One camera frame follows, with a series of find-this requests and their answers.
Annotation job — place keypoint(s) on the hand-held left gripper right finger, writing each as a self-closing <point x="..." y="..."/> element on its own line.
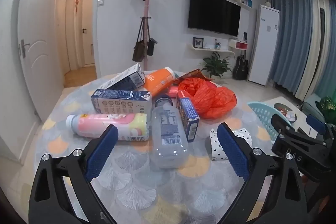
<point x="233" y="153"/>

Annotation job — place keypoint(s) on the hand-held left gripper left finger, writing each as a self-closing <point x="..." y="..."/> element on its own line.
<point x="102" y="155"/>

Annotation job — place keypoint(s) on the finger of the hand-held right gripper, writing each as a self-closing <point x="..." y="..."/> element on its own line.
<point x="282" y="123"/>
<point x="316" y="123"/>

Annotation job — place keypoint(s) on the white heart-patterned paper box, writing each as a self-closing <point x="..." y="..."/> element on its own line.
<point x="242" y="136"/>

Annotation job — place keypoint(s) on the light blue plastic basket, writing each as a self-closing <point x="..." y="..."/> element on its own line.
<point x="265" y="113"/>

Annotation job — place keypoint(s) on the pink yogurt bottle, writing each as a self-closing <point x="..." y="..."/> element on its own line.
<point x="105" y="121"/>

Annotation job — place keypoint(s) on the blue milk carton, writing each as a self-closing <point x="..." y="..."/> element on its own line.
<point x="118" y="104"/>

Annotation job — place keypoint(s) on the orange plastic bag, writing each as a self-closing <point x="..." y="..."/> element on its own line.
<point x="210" y="100"/>

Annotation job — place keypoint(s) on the small blue box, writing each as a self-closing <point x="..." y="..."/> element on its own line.
<point x="187" y="116"/>

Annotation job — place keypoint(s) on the dark blue white carton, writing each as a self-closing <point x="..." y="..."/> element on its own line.
<point x="126" y="79"/>

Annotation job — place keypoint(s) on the orange foil snack packet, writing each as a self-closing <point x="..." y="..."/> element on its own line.
<point x="193" y="74"/>

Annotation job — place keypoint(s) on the dark bowl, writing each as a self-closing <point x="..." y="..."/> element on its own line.
<point x="286" y="109"/>

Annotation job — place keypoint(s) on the white coffee table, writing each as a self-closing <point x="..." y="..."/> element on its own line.
<point x="302" y="121"/>

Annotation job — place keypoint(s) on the teal sofa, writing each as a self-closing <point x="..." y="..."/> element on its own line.
<point x="312" y="106"/>

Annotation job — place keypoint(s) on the dark shiny bag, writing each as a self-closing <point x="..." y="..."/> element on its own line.
<point x="328" y="103"/>

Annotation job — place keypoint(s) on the patterned grey tablecloth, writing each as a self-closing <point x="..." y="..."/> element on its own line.
<point x="147" y="187"/>

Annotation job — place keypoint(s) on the black acoustic guitar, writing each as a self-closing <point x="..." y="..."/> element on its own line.
<point x="241" y="69"/>

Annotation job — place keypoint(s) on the clear plastic bottle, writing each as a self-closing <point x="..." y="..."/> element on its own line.
<point x="168" y="134"/>

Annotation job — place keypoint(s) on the blue striped curtains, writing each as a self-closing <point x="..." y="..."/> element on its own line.
<point x="302" y="43"/>

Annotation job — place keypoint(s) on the pink plastic wrapper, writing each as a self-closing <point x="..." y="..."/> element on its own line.
<point x="173" y="91"/>

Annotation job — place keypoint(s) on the potted green plant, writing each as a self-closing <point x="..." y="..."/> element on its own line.
<point x="216" y="65"/>

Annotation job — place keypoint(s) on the orange bottle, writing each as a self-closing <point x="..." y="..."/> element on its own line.
<point x="157" y="81"/>

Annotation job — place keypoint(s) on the pen holder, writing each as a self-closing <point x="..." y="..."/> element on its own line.
<point x="217" y="45"/>

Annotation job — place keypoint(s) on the low curved white shelf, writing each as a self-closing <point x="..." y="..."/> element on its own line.
<point x="210" y="49"/>

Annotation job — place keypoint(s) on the brown handbag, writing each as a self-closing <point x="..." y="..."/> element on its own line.
<point x="138" y="50"/>

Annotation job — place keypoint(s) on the framed butterfly picture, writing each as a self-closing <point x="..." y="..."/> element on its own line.
<point x="197" y="43"/>

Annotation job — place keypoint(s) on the small black bag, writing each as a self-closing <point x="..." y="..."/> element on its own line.
<point x="151" y="47"/>

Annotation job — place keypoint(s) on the hallway door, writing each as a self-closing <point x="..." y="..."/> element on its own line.
<point x="88" y="29"/>

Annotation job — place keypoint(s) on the white door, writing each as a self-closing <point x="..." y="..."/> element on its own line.
<point x="39" y="43"/>

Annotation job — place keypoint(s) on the pink coat rack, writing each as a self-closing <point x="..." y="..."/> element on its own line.
<point x="145" y="8"/>

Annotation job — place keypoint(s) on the red hanging ornament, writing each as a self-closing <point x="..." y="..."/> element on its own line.
<point x="76" y="2"/>

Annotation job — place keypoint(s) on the white red wall box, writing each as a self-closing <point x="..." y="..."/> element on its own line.
<point x="239" y="45"/>

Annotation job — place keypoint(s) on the small blue wall cube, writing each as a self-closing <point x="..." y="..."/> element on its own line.
<point x="246" y="1"/>

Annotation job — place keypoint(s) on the wall television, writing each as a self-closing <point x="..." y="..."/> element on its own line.
<point x="214" y="12"/>

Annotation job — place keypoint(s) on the light switch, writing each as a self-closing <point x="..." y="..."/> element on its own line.
<point x="100" y="3"/>

